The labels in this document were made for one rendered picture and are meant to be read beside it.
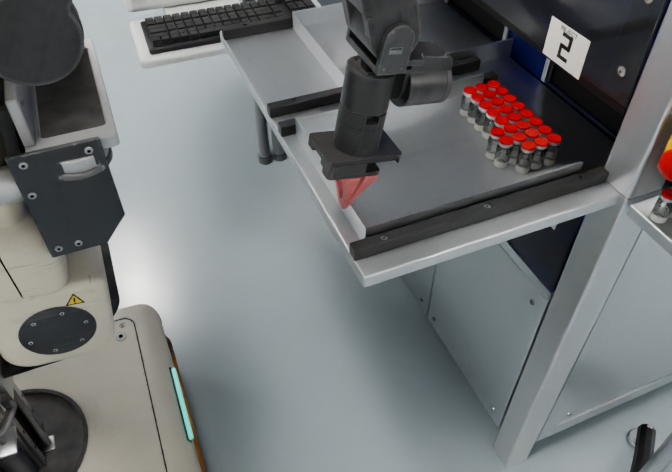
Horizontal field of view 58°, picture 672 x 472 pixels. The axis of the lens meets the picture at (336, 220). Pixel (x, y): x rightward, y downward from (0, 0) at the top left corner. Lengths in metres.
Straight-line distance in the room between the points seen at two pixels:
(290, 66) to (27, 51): 0.69
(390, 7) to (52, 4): 0.31
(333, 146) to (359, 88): 0.09
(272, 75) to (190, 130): 1.44
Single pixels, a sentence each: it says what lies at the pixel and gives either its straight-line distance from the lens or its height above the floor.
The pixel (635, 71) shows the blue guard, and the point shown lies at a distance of 0.89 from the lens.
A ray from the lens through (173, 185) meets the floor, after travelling 2.30.
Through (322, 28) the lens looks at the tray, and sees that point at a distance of 1.28.
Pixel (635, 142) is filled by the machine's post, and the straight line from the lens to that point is 0.91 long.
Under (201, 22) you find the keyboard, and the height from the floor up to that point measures 0.83.
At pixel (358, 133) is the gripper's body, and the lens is 0.71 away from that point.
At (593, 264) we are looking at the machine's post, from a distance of 1.05.
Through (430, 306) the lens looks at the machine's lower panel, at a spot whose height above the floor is 0.15.
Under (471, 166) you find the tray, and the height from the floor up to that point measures 0.88.
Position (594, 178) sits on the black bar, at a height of 0.90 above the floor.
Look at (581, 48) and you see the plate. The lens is 0.95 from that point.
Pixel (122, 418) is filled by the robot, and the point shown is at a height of 0.28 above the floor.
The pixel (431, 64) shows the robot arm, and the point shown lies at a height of 1.10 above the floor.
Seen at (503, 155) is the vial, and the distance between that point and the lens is 0.92.
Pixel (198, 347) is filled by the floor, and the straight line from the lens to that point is 1.80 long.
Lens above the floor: 1.46
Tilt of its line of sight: 44 degrees down
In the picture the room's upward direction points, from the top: straight up
